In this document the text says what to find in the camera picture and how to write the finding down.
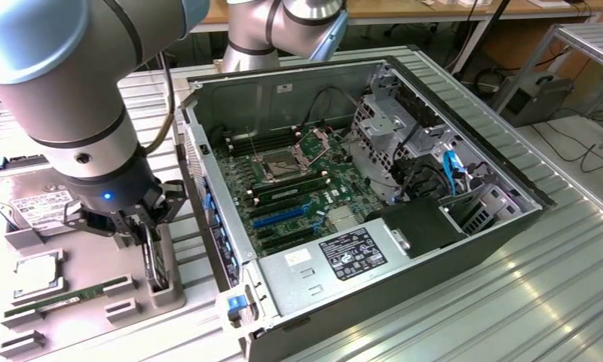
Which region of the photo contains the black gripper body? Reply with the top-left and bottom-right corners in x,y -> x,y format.
60,152 -> 165,222

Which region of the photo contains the black graphics card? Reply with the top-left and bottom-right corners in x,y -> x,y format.
138,222 -> 176,292

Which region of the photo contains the grey parts rack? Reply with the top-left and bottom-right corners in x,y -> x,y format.
0,220 -> 186,359

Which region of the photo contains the silver hard disk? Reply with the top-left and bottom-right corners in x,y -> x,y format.
0,161 -> 84,232

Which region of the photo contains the silver CPU chip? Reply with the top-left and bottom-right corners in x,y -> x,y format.
10,257 -> 65,296

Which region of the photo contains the black expansion slot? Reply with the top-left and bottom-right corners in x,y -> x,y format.
247,201 -> 303,220
258,227 -> 318,253

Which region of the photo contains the blue expansion slot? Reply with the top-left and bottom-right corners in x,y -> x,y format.
251,208 -> 306,230

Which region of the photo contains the thin metal locking lever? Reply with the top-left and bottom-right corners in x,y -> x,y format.
243,127 -> 261,162

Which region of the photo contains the black RAM slot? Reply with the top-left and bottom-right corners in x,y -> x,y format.
230,140 -> 298,158
227,130 -> 295,146

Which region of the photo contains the CPU socket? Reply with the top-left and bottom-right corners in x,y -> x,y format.
261,150 -> 303,180

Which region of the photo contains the installed green RAM stick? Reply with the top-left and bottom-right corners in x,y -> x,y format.
253,176 -> 331,201

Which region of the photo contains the blue case latch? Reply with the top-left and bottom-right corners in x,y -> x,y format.
223,295 -> 247,314

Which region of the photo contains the metal socket cover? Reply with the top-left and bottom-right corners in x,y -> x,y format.
290,129 -> 334,161

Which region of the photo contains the green motherboard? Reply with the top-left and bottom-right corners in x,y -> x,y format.
214,125 -> 386,254

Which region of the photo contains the grey power supply unit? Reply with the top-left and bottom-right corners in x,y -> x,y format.
257,222 -> 414,318

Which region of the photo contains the silver chipset heatsink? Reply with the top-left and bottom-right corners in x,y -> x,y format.
327,209 -> 363,232

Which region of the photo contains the silver metal disk bay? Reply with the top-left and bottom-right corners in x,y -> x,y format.
351,93 -> 437,197

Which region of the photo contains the black plastic fan shroud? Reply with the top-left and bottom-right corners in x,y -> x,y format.
365,197 -> 470,260

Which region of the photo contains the black open PC case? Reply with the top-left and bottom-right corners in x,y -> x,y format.
177,55 -> 558,362

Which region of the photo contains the wooden desk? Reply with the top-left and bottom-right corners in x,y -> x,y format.
194,0 -> 603,26

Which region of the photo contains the grey box unit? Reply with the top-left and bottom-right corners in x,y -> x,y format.
499,72 -> 575,128

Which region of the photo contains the dark robot cable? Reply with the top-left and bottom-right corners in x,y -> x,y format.
142,52 -> 178,155

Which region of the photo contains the black looped wire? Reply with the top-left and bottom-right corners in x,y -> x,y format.
299,86 -> 355,130

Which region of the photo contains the blue flat wire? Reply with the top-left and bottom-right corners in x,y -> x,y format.
442,149 -> 467,198

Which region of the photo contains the black wire on table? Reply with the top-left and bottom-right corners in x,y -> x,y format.
530,109 -> 603,184

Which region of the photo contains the aluminium frame table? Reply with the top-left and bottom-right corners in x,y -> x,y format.
490,23 -> 603,115

